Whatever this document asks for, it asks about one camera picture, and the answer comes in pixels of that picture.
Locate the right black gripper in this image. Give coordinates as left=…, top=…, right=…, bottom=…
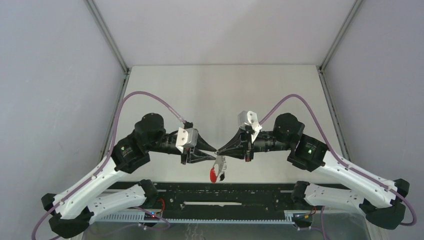
left=217, top=126, right=292, bottom=163

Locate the red handled keyring holder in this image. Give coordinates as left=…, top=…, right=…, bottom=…
left=209, top=155, right=227, bottom=184

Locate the black tagged key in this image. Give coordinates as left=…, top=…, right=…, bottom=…
left=218, top=172, right=225, bottom=182

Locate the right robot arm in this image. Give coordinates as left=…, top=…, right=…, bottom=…
left=217, top=111, right=410, bottom=230

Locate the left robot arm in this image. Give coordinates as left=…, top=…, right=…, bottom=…
left=41, top=113, right=215, bottom=239

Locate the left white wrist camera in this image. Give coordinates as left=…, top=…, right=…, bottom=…
left=175, top=127, right=199, bottom=153

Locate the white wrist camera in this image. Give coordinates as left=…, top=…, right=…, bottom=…
left=175, top=127, right=199, bottom=153
left=237, top=110, right=263, bottom=134

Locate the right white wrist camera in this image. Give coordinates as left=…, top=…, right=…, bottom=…
left=237, top=110, right=263, bottom=134

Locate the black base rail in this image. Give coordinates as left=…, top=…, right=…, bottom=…
left=99, top=180, right=319, bottom=221

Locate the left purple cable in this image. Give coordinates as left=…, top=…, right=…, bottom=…
left=31, top=91, right=193, bottom=240

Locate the purple cable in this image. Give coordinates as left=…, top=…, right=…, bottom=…
left=31, top=91, right=193, bottom=240
left=258, top=93, right=418, bottom=227

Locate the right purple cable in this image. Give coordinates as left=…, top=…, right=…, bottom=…
left=258, top=93, right=418, bottom=227

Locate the white slotted cable duct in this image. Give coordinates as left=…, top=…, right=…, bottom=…
left=92, top=211, right=312, bottom=225

